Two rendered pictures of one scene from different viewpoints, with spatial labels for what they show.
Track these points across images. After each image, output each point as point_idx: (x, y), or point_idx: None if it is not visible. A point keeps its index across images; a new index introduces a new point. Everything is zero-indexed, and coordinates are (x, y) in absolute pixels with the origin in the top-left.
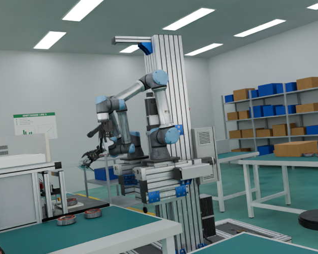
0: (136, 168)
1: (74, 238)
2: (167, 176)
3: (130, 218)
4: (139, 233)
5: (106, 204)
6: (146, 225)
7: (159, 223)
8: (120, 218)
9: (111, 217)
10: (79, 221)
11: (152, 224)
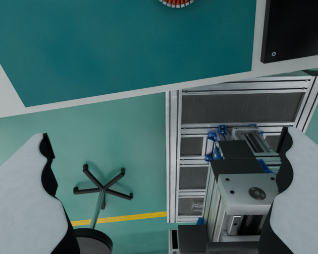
0: (270, 204)
1: None
2: (209, 225)
3: (69, 57)
4: None
5: (263, 53)
6: None
7: (2, 93)
8: (85, 37)
9: (113, 20)
10: None
11: (0, 80)
